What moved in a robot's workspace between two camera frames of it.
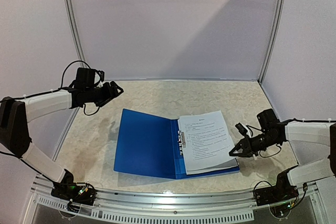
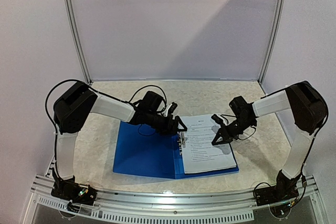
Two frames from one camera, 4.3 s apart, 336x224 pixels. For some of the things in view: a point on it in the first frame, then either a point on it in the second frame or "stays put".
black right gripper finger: x=244 y=145 → x=220 y=134
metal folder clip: x=181 y=138 stays put
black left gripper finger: x=115 y=86 → x=185 y=129
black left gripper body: x=101 y=97 → x=163 y=126
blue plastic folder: x=148 y=146 stays put
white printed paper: x=208 y=141 stays put
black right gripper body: x=248 y=145 → x=231 y=129
